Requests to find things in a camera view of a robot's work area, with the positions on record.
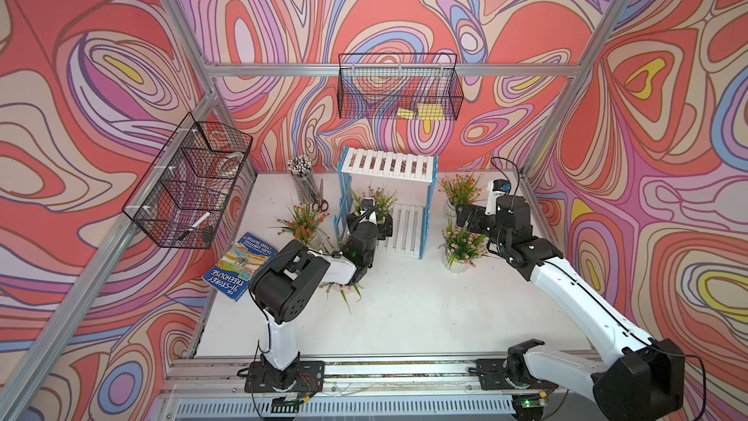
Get blue white slatted rack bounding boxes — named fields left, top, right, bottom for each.
left=333, top=146, right=439, bottom=259

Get pink flower pot front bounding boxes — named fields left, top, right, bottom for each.
left=351, top=185, right=397, bottom=223

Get pink flower pot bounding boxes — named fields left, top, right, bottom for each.
left=318, top=282, right=362, bottom=312
left=351, top=185, right=397, bottom=223
left=442, top=221, right=488, bottom=274

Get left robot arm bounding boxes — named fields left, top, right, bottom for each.
left=249, top=198, right=379, bottom=371

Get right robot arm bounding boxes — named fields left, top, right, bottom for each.
left=455, top=179, right=686, bottom=420

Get orange flower pot right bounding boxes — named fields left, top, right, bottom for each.
left=439, top=173, right=481, bottom=216

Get orange flower pot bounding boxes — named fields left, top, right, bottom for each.
left=439, top=173, right=481, bottom=216
left=276, top=203, right=328, bottom=249

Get orange flower pot left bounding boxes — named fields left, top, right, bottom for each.
left=276, top=203, right=328, bottom=249

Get pencil cup holder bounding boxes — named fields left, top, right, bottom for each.
left=286, top=155, right=321, bottom=204

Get yellow sponge in basket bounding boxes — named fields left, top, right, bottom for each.
left=397, top=103, right=446, bottom=122

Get blue children's book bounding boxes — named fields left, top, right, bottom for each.
left=203, top=233, right=278, bottom=301

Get white marker in basket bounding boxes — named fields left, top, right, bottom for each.
left=178, top=212, right=212, bottom=241

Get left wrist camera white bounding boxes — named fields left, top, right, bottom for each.
left=360, top=198, right=377, bottom=224

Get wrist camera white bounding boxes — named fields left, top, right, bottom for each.
left=485, top=179, right=512, bottom=216
left=360, top=198, right=377, bottom=224

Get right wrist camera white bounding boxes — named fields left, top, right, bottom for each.
left=485, top=179, right=512, bottom=216

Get red handled scissors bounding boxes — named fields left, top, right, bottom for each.
left=312, top=180, right=329, bottom=212

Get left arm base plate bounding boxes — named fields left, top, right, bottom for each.
left=245, top=360, right=325, bottom=394

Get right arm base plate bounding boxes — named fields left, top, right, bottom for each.
left=467, top=358, right=559, bottom=393

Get black wire basket back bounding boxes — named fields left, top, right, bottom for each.
left=337, top=51, right=465, bottom=121

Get black wire basket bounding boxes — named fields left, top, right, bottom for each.
left=337, top=51, right=465, bottom=121
left=123, top=114, right=253, bottom=249

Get aluminium rail front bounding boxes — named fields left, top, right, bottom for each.
left=157, top=353, right=644, bottom=421

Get black wire basket left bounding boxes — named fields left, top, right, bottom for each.
left=123, top=114, right=253, bottom=249

